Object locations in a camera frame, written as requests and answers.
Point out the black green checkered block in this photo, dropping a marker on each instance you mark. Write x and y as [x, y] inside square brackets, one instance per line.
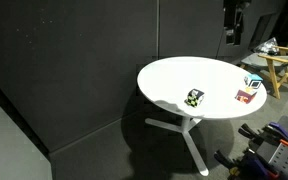
[194, 98]

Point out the blue white number block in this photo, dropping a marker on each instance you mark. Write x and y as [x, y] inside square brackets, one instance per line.
[253, 80]

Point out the round white table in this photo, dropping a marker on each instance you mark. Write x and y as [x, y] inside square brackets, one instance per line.
[167, 82]

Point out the purple black clamp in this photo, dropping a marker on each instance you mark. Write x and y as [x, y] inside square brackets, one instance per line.
[250, 166]

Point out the silver plastic bag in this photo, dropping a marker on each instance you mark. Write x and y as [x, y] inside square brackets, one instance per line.
[268, 47]

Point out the wooden armchair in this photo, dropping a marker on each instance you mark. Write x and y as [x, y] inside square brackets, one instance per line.
[270, 67]

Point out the purple orange clamp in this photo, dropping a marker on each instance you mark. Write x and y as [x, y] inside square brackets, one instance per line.
[278, 132]

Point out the black perforated cart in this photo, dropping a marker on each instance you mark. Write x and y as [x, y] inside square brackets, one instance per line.
[274, 152]

